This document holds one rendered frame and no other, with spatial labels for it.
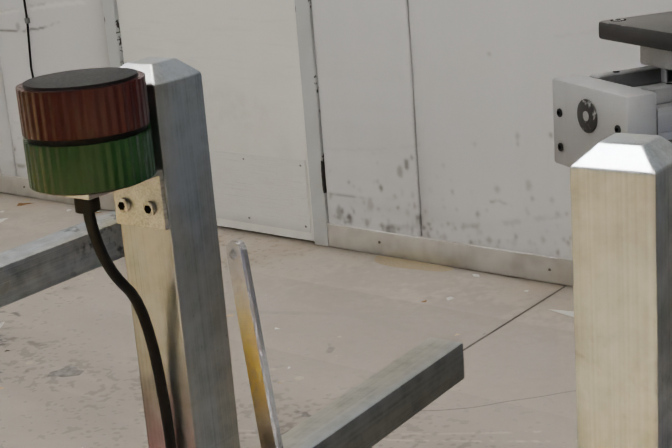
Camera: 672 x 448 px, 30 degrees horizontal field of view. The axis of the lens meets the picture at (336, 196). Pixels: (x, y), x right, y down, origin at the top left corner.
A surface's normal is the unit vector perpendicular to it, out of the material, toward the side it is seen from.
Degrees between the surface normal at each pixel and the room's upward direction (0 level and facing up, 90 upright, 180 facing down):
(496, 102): 90
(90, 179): 90
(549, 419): 0
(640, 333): 90
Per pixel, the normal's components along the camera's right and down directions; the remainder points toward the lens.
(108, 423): -0.07, -0.96
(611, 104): -0.93, 0.16
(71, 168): -0.11, 0.26
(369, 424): 0.82, 0.09
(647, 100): 0.36, 0.22
